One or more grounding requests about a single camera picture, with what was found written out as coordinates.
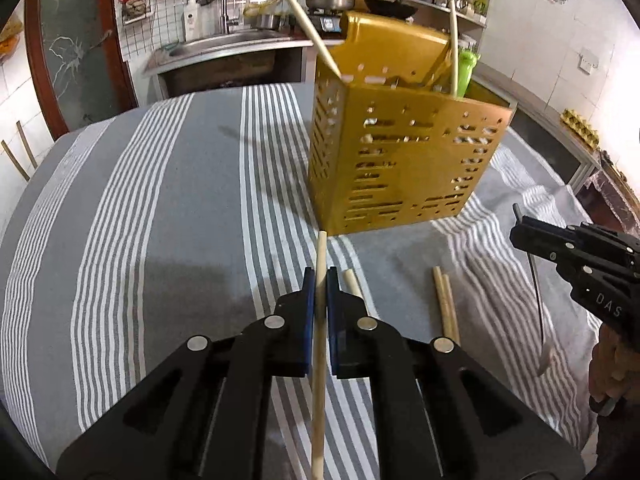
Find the steel faucet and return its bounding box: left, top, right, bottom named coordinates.
left=207, top=0, right=241, bottom=36

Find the orange hanging plastic bag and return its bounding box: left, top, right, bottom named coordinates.
left=0, top=15, right=23, bottom=61

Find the steel gas stove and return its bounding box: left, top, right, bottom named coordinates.
left=305, top=9, right=351, bottom=37

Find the white soap bottle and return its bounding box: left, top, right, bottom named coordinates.
left=182, top=0, right=201, bottom=41

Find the white wall socket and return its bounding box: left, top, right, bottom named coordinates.
left=577, top=47, right=600, bottom=75

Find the yellow egg carton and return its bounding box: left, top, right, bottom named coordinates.
left=560, top=107, right=601, bottom=151

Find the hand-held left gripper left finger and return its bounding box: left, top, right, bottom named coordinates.
left=55, top=267, right=317, bottom=480

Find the kitchen counter cabinet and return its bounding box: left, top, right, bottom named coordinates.
left=470, top=65, right=640, bottom=236

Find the grey striped tablecloth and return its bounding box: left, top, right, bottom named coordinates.
left=0, top=82, right=601, bottom=480

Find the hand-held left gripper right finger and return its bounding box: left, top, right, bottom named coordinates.
left=326, top=267, right=586, bottom=480

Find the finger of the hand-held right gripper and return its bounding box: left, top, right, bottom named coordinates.
left=510, top=232, right=601, bottom=286
left=520, top=215, right=640, bottom=262

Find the brown frosted glass door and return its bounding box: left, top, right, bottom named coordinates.
left=25, top=0, right=138, bottom=133

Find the wooden stick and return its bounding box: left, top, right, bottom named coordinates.
left=0, top=140, right=31, bottom=181
left=16, top=121, right=38, bottom=168

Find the person's right hand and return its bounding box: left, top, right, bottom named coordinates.
left=589, top=327, right=640, bottom=416

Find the steel sink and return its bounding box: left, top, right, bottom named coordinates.
left=145, top=30, right=301, bottom=73

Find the black wok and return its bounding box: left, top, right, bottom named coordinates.
left=364, top=0, right=418, bottom=18

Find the yellow perforated utensil holder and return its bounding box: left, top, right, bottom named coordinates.
left=306, top=10, right=518, bottom=237

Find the green-handled utensil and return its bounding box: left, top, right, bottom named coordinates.
left=457, top=50, right=481, bottom=98

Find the clear plastic bag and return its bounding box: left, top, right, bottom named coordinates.
left=582, top=152, right=640, bottom=233

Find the metal spoon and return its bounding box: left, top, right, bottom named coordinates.
left=527, top=252, right=555, bottom=377

